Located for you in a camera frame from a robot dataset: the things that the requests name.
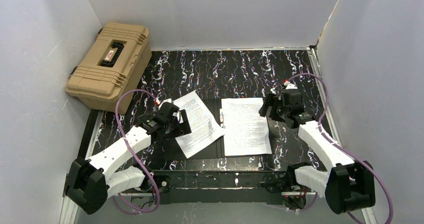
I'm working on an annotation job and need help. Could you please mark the tan plastic tool case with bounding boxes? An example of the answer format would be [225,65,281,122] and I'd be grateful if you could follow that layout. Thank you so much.
[65,22,152,114]

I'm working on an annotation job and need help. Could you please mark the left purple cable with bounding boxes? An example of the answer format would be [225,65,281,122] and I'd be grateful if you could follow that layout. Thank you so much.
[110,89,162,215]

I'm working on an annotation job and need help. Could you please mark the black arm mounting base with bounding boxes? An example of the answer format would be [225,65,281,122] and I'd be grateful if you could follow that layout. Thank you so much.
[120,170,321,206]

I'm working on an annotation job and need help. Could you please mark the printed white paper sheets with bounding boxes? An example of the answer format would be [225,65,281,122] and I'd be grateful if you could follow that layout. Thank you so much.
[221,97,272,157]

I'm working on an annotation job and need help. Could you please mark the purple cable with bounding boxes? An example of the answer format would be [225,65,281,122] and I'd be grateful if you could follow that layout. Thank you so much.
[286,73,394,224]
[110,89,162,215]

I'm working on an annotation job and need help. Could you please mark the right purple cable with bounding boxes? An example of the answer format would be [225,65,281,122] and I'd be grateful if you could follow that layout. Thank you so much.
[286,73,394,224]

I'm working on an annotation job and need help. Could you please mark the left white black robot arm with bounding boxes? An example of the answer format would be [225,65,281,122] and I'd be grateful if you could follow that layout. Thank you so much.
[64,102,191,214]

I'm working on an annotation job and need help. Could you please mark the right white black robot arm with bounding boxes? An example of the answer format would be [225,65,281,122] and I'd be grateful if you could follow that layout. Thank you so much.
[259,89,376,214]

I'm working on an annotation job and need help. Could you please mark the silver folder lever clip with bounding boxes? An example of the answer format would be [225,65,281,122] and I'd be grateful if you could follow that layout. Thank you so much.
[219,109,225,128]

